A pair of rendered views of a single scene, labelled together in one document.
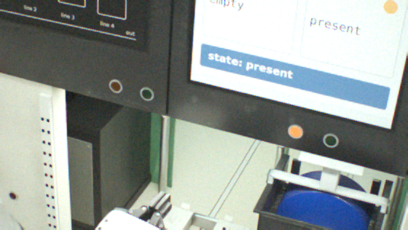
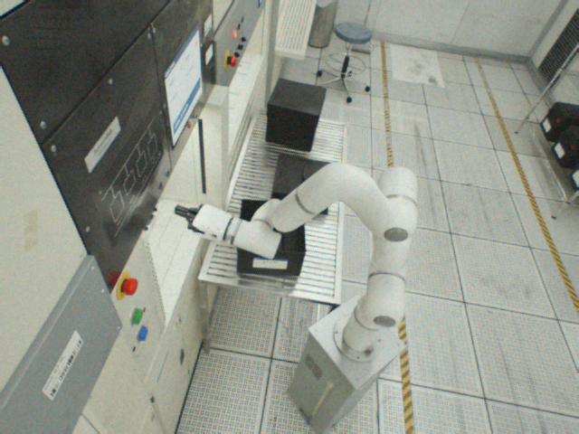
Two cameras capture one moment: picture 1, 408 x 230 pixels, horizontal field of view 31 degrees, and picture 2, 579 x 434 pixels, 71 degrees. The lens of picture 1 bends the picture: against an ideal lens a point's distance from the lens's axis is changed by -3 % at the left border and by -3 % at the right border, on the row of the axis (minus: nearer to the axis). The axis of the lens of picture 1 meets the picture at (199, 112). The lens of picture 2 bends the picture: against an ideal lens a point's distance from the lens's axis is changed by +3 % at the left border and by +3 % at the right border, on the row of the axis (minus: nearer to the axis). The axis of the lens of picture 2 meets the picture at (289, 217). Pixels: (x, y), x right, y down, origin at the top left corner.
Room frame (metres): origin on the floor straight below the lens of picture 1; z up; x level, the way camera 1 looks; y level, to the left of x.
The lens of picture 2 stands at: (0.85, 0.89, 2.18)
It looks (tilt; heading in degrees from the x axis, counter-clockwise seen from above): 48 degrees down; 250
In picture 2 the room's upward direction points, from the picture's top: 11 degrees clockwise
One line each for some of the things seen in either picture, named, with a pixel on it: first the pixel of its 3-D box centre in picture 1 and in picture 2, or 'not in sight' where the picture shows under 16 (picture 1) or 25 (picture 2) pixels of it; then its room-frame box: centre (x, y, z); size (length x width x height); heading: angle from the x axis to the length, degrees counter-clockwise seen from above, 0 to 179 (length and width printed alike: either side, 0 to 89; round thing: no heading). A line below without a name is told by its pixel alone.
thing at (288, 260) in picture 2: not in sight; (270, 237); (0.55, -0.12, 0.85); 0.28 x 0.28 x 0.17; 79
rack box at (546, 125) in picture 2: not in sight; (564, 123); (-2.49, -1.55, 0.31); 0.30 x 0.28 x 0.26; 68
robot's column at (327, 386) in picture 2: not in sight; (336, 372); (0.28, 0.34, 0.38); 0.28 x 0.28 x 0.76; 26
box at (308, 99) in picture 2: not in sight; (295, 115); (0.27, -0.96, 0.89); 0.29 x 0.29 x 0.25; 66
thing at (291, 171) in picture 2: not in sight; (302, 181); (0.32, -0.48, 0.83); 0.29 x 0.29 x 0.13; 73
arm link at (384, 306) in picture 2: not in sight; (380, 306); (0.29, 0.37, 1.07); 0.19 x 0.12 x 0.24; 66
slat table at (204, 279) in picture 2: not in sight; (281, 230); (0.38, -0.52, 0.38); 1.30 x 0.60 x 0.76; 71
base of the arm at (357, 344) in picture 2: not in sight; (363, 326); (0.28, 0.34, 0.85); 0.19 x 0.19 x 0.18
